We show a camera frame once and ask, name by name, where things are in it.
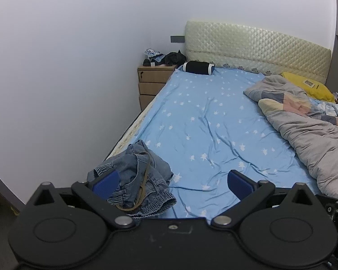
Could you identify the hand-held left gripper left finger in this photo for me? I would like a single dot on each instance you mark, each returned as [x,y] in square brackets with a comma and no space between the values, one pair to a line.
[105,185]

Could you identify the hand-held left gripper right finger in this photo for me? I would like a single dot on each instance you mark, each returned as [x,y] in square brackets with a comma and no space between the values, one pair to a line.
[238,185]

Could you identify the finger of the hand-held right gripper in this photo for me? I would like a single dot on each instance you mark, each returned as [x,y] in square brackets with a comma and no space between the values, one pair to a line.
[333,199]

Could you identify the blue denim pants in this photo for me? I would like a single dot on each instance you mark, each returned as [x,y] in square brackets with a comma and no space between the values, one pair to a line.
[155,171]

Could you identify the cream mattress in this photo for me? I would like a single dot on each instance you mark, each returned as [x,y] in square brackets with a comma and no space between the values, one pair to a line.
[129,129]

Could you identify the grey patchwork quilt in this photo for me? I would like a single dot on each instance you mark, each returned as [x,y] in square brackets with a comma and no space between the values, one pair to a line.
[312,135]

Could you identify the bed with blue star sheet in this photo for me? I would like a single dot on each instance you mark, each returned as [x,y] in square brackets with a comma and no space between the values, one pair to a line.
[214,118]

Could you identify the light blue patterned cloth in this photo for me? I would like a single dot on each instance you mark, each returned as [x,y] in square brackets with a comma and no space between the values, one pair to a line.
[331,108]

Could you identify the yellow pillow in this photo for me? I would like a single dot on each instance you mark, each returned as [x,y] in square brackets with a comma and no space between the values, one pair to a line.
[324,91]

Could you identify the wooden nightstand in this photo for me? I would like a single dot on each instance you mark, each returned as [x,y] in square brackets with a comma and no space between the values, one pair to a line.
[152,85]

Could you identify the small white book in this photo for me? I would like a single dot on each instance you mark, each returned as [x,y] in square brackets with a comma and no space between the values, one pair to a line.
[308,83]

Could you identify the black bolster pillow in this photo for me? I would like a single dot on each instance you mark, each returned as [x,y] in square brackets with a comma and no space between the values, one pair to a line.
[198,67]

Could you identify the blue and white packet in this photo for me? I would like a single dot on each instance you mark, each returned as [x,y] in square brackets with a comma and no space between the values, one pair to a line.
[152,53]

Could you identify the cream quilted headboard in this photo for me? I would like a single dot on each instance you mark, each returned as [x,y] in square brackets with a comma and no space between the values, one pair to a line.
[242,42]

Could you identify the grey wall switch plate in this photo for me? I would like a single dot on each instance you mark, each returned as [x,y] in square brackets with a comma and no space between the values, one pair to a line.
[177,39]

